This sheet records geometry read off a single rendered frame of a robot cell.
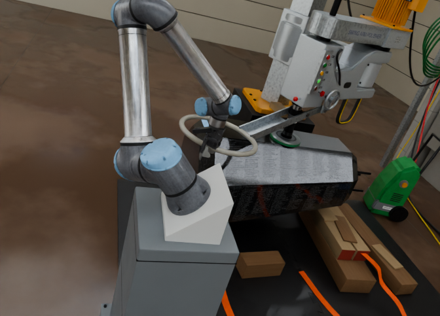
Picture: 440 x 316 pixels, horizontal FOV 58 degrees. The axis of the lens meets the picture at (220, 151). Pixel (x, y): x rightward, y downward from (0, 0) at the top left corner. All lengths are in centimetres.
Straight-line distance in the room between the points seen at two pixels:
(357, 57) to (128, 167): 188
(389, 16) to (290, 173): 127
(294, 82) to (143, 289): 161
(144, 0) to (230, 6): 715
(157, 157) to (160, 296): 59
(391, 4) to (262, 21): 608
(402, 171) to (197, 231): 278
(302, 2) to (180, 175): 221
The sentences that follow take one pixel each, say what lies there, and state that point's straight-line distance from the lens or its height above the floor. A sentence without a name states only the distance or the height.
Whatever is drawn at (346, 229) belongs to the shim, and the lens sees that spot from 322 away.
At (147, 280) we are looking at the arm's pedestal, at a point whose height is 69.
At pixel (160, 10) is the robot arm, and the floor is 161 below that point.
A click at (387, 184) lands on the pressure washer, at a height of 33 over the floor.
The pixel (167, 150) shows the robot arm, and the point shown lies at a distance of 147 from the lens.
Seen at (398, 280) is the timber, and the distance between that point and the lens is 328.
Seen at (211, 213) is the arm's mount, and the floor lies 100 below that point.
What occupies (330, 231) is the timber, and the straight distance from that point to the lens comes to 314.
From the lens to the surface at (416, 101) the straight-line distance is 508.
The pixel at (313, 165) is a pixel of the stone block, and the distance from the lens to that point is 284.
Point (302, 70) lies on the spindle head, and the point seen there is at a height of 132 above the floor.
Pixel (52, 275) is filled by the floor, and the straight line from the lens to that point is 257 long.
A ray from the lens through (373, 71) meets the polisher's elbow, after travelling 316.
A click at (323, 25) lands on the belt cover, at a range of 252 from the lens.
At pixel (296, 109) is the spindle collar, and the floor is 105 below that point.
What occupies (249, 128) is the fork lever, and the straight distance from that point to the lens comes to 258.
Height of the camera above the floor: 188
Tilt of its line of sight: 27 degrees down
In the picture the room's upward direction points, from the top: 17 degrees clockwise
